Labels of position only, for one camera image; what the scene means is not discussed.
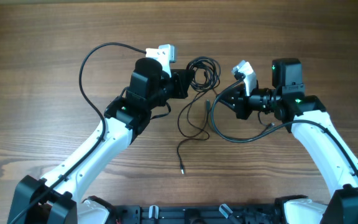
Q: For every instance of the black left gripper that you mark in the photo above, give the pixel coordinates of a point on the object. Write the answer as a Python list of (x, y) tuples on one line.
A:
[(181, 80)]

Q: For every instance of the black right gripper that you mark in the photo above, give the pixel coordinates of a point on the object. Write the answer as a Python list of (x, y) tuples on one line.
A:
[(239, 104)]

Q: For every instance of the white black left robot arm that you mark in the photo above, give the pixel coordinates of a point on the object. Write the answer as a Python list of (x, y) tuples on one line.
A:
[(57, 197)]

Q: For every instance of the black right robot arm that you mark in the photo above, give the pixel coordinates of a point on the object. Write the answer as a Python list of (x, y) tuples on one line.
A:
[(306, 118)]

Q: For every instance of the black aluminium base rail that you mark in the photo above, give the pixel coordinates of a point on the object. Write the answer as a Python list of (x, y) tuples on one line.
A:
[(251, 213)]

